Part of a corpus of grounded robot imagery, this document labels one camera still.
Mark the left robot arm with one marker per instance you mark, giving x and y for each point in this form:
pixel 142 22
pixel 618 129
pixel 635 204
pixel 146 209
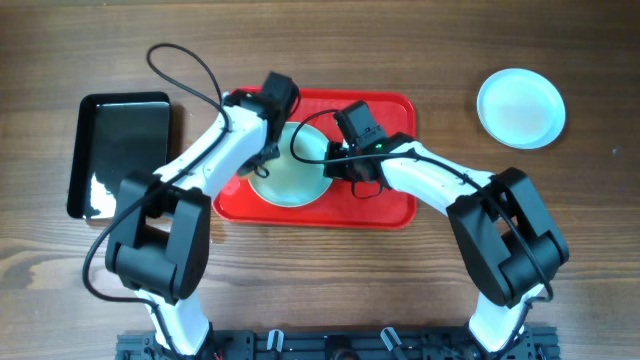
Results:
pixel 159 243

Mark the black rectangular tray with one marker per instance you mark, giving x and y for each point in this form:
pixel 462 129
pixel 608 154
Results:
pixel 117 134

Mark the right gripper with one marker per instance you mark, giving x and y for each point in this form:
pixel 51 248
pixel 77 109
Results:
pixel 335 161

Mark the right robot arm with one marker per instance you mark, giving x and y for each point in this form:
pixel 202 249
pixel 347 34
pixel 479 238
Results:
pixel 510 244

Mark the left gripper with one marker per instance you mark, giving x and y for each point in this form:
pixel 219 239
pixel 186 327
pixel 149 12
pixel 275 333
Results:
pixel 261 160

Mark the red plastic tray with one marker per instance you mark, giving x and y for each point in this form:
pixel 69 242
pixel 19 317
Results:
pixel 338 207

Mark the light blue plate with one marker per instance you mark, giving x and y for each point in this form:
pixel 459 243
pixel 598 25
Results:
pixel 292 183
pixel 521 109

